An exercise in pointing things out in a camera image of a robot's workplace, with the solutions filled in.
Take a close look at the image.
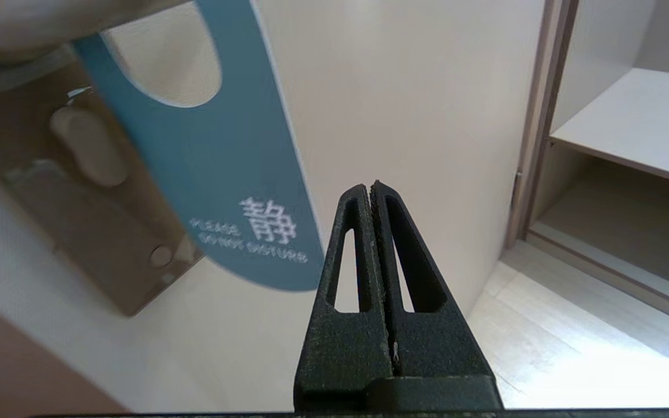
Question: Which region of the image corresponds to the metal lock plate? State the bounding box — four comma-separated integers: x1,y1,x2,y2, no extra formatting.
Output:
0,35,204,317

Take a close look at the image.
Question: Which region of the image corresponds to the white shelf board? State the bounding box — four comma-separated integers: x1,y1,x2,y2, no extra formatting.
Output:
549,69,669,191

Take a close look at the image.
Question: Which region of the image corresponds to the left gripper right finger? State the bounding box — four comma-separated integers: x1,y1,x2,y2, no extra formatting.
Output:
371,180,497,378

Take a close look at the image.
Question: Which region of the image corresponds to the white door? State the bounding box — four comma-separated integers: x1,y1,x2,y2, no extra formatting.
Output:
0,0,547,414

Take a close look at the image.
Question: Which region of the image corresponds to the blue do-not-disturb door hanger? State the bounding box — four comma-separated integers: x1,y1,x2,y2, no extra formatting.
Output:
73,0,326,292

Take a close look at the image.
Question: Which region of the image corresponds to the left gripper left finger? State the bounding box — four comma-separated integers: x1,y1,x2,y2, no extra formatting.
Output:
294,184,394,410

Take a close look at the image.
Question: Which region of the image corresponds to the beige door frame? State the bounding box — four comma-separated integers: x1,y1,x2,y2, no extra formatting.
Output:
506,0,579,247

